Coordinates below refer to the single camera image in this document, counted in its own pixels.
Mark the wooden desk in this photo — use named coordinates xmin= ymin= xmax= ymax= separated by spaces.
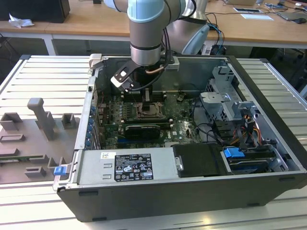
xmin=0 ymin=0 xmax=307 ymax=56

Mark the silver power supply with label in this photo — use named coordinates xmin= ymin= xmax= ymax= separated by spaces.
xmin=78 ymin=147 xmax=180 ymax=185

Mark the red yellow wire bundle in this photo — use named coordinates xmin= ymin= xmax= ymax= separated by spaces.
xmin=242 ymin=115 xmax=262 ymax=147

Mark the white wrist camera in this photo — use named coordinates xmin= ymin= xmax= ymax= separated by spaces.
xmin=110 ymin=69 xmax=135 ymax=91

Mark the black RAM slot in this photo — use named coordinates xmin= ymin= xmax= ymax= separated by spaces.
xmin=124 ymin=120 xmax=174 ymax=127
xmin=123 ymin=95 xmax=166 ymax=102
xmin=123 ymin=91 xmax=166 ymax=97
xmin=124 ymin=116 xmax=172 ymax=122

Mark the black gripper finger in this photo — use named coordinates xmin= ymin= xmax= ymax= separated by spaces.
xmin=143 ymin=86 xmax=154 ymax=104

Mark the grey laptop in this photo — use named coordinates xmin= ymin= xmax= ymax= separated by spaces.
xmin=278 ymin=11 xmax=307 ymax=23

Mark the grey plastic case latch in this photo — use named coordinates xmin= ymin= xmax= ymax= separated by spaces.
xmin=88 ymin=54 xmax=104 ymax=70

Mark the black open PC case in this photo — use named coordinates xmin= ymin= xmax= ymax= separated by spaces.
xmin=51 ymin=54 xmax=307 ymax=222

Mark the hard disk in blue carrier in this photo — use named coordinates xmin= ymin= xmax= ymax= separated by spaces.
xmin=222 ymin=147 xmax=273 ymax=175

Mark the black graphics card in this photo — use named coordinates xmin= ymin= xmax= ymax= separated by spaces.
xmin=124 ymin=124 xmax=161 ymax=140

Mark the large black box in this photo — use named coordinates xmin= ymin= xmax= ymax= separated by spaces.
xmin=0 ymin=0 xmax=71 ymax=23

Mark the crumpled white paper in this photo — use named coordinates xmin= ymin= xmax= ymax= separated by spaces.
xmin=8 ymin=13 xmax=34 ymax=27

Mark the green motherboard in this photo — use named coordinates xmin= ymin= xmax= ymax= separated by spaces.
xmin=95 ymin=92 xmax=204 ymax=149

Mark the black looped wire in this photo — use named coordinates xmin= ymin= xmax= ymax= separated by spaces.
xmin=191 ymin=99 xmax=218 ymax=144

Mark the silver metal disk bay cage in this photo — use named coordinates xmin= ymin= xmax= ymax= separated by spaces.
xmin=199 ymin=66 xmax=261 ymax=123

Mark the cardboard box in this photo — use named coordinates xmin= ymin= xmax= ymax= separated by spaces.
xmin=226 ymin=0 xmax=255 ymax=7

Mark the green RAM stick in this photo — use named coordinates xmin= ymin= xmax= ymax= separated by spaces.
xmin=0 ymin=156 xmax=33 ymax=162

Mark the blue cable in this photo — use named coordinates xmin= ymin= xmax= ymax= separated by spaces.
xmin=207 ymin=23 xmax=225 ymax=55

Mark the grey parts rack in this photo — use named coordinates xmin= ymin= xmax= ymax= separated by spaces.
xmin=0 ymin=97 xmax=81 ymax=185

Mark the flat tablet with white rim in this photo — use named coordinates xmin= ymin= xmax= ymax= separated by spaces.
xmin=234 ymin=7 xmax=262 ymax=14

